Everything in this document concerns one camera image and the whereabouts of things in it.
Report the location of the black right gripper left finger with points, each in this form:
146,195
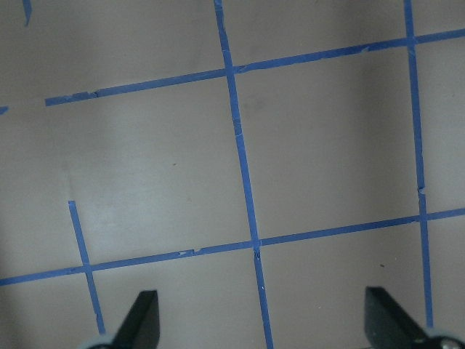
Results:
141,327

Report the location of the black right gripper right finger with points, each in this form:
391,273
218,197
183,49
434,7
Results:
388,326

